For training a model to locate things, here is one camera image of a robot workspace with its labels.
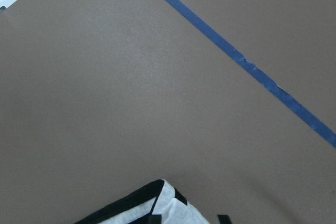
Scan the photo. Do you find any grey t-shirt black trim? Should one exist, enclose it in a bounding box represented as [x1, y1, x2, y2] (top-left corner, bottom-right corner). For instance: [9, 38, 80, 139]
[75, 179, 233, 224]

